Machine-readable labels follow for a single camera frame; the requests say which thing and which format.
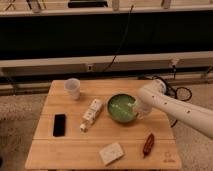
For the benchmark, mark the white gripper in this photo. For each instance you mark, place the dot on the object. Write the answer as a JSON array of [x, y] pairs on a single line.
[[141, 109]]

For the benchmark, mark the green ceramic bowl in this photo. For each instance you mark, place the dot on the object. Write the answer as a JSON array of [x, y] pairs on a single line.
[[120, 108]]

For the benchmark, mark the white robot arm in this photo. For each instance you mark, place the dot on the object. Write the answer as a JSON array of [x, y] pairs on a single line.
[[153, 95]]

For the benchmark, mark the red-brown sausage toy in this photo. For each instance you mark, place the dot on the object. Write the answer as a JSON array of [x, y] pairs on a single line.
[[148, 145]]

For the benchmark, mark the white rectangular box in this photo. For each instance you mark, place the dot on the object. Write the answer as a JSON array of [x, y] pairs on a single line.
[[91, 114]]

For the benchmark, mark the beige sponge block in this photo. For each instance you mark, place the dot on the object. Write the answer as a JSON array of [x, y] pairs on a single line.
[[111, 152]]

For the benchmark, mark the translucent plastic cup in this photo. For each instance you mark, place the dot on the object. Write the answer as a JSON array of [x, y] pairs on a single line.
[[72, 86]]

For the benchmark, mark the black smartphone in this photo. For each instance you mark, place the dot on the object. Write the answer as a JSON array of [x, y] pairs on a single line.
[[59, 125]]

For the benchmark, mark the white wall outlet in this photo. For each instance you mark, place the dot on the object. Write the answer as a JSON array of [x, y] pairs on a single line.
[[90, 68]]

